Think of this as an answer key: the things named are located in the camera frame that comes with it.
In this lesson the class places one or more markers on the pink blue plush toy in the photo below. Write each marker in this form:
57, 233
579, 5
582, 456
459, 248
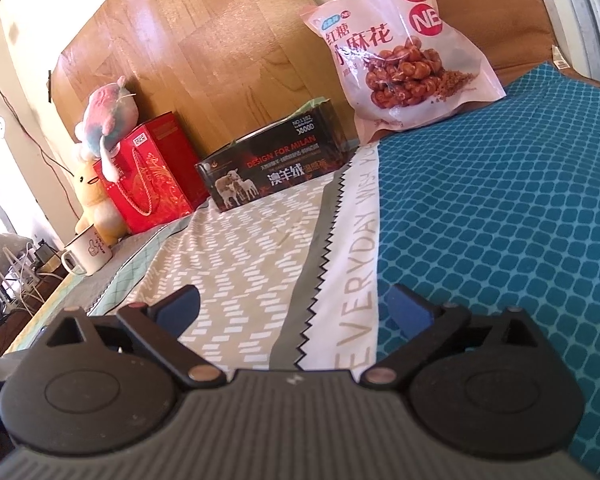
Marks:
111, 114

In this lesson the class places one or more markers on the yellow duck plush toy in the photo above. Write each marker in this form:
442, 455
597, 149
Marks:
98, 208

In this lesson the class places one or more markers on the large pink snack bag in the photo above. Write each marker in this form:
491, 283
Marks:
400, 65

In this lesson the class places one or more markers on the brown cushion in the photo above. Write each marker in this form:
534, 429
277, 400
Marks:
515, 35

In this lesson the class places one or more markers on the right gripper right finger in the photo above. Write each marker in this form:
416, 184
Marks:
429, 329

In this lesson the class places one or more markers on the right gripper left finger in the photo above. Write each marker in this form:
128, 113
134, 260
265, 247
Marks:
155, 331

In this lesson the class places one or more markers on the red gift box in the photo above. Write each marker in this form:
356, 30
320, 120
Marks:
158, 179

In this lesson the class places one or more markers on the wooden headboard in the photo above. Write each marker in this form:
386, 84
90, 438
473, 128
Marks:
225, 67

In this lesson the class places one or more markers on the white enamel mug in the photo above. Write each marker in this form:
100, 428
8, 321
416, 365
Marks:
86, 254

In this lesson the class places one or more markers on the black cardboard box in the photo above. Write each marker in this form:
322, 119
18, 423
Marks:
295, 149

